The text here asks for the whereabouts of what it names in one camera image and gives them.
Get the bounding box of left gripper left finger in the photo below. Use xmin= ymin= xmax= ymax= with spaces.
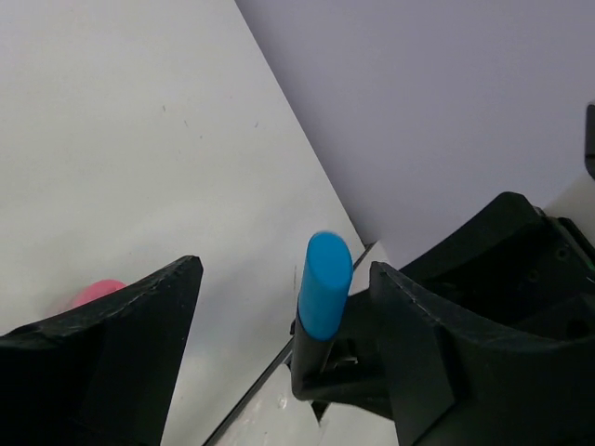
xmin=1 ymin=256 xmax=203 ymax=445

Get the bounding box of pink glitter jar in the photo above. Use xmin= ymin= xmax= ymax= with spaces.
xmin=70 ymin=280 xmax=126 ymax=308

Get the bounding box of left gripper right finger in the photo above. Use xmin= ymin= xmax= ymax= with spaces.
xmin=370 ymin=262 xmax=594 ymax=445

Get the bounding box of blue highlighter marker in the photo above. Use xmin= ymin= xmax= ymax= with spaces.
xmin=291 ymin=231 xmax=353 ymax=400

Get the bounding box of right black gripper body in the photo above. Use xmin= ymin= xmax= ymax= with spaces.
xmin=314 ymin=192 xmax=594 ymax=418

